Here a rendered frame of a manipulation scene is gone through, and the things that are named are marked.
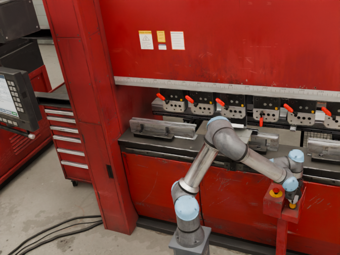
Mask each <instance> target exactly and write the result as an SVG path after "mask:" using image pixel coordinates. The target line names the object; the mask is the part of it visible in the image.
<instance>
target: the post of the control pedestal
mask: <svg viewBox="0 0 340 255"><path fill-rule="evenodd" d="M287 231H288V221H286V220H283V219H281V218H280V219H279V218H278V220H277V238H276V255H286V244H287Z"/></svg>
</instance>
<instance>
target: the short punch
mask: <svg viewBox="0 0 340 255"><path fill-rule="evenodd" d="M231 123H234V124H243V125H244V126H243V128H245V129H246V126H247V115H246V116H245V117H244V118H243V119H240V118H231Z"/></svg>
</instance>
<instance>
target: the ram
mask: <svg viewBox="0 0 340 255"><path fill-rule="evenodd" d="M99 4H100V9H101V14H102V19H103V24H104V29H105V35H106V40H107V45H108V50H109V55H110V60H111V65H112V70H113V75H114V76H120V77H134V78H149V79H164V80H179V81H193V82H209V83H223V84H238V85H246V86H261V87H276V88H291V89H305V90H320V91H335V92H340V0H99ZM139 31H151V34H152V42H153V49H141V43H140V36H139ZM157 31H164V35H165V42H158V38H157ZM170 31H183V32H184V43H185V50H172V43H171V34H170ZM158 44H166V50H159V46H158ZM115 84H119V85H126V86H140V87H152V88H165V89H178V90H191V91H204V92H217V93H229V94H243V95H255V96H268V97H282V98H294V99H307V100H320V101H333V102H340V97H330V96H316V95H302V94H289V93H275V92H261V91H247V90H234V89H220V88H206V87H193V86H179V85H171V84H157V83H144V82H130V81H116V80H115Z"/></svg>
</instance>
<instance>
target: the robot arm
mask: <svg viewBox="0 0 340 255"><path fill-rule="evenodd" d="M203 140H204V144H203V146H202V147H201V149H200V151H199V152H198V154H197V156H196V158H195V159H194V161H193V163H192V165H191V166H190V168H189V170H188V172H187V173H186V175H185V177H184V178H181V179H180V180H178V181H176V182H175V183H174V184H173V186H172V191H171V194H172V198H173V202H174V207H175V212H176V217H177V225H178V227H177V230H176V241H177V243H178V244H179V245H180V246H182V247H185V248H194V247H197V246H199V245H201V244H202V243H203V241H204V230H203V228H202V226H201V224H200V217H199V205H198V202H197V200H196V199H195V196H196V195H197V193H198V191H199V187H198V186H199V184H200V182H201V181H202V179H203V177H204V176H205V174H206V172H207V171H208V169H209V167H210V166H211V164H212V162H213V161H214V159H215V157H216V156H217V154H218V152H219V151H220V152H221V153H223V154H224V155H225V156H227V157H229V158H230V159H232V160H234V161H236V162H242V163H244V164H246V165H247V166H249V167H251V168H253V169H254V170H256V171H258V172H259V173H261V174H263V175H265V176H266V177H268V178H270V179H272V180H273V181H275V182H277V183H279V184H280V185H282V187H283V188H284V189H285V198H286V199H288V200H289V202H290V203H291V204H296V203H297V202H298V201H299V200H300V198H301V196H302V192H301V187H303V180H304V179H302V176H303V165H304V154H303V152H302V151H300V150H297V149H293V150H291V151H290V152H289V154H288V155H287V156H283V157H278V158H273V159H267V158H265V157H263V156H262V155H260V154H258V153H257V152H255V151H253V150H252V149H250V148H249V147H248V145H247V144H246V143H244V142H243V141H242V140H241V139H240V138H239V137H238V135H237V134H236V132H235V130H234V129H233V127H232V124H231V122H230V121H229V120H228V119H227V118H225V117H222V116H217V117H214V118H212V119H211V120H210V121H209V122H208V123H207V132H206V134H205V136H204V138H203ZM301 180H302V181H301Z"/></svg>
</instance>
